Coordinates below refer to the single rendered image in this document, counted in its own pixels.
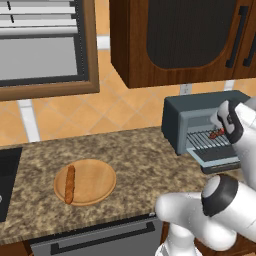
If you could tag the red kebab skewer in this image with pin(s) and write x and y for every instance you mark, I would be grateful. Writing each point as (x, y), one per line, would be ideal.
(215, 134)

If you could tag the brown baguette bread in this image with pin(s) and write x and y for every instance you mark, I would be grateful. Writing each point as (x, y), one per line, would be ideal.
(69, 184)

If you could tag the metal toaster oven rack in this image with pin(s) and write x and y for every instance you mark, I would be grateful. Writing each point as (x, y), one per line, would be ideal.
(203, 140)

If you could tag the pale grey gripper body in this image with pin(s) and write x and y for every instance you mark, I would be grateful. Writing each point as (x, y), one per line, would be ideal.
(220, 115)

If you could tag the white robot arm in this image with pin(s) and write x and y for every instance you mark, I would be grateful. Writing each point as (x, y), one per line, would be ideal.
(186, 213)

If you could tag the dark wooden cupboard door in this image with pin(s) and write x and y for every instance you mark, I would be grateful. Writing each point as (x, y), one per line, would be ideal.
(248, 71)

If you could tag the white wall socket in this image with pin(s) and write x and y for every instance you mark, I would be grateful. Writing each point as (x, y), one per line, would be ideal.
(185, 88)

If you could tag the wooden framed window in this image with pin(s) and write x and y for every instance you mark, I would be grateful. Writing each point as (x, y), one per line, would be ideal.
(43, 46)

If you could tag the grey toaster oven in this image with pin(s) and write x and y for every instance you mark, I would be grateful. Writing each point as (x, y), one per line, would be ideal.
(186, 110)

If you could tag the wooden base cupboard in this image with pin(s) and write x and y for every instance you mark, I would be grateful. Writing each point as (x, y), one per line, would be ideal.
(13, 249)

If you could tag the cupboard door with dark panel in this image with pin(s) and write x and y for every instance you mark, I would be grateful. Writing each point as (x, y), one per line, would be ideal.
(186, 36)

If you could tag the grey toaster oven door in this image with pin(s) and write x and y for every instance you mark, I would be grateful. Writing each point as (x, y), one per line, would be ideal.
(216, 160)

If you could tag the black sink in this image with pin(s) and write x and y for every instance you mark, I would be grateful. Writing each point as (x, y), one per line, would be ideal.
(7, 181)

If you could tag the dark wooden wall cupboard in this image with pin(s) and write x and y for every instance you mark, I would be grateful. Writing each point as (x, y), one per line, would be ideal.
(120, 40)

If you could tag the grey dishwasher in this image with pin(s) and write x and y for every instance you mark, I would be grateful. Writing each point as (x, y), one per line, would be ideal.
(100, 241)

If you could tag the round wooden plate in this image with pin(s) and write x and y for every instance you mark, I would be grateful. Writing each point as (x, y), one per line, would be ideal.
(93, 181)

